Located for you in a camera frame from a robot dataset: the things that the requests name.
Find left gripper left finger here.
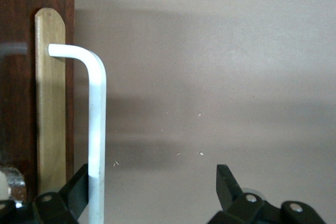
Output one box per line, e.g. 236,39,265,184
0,163,89,224

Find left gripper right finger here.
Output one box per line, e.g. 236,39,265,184
208,164,326,224

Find wooden drawer with white handle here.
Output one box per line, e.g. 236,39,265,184
0,0,107,224

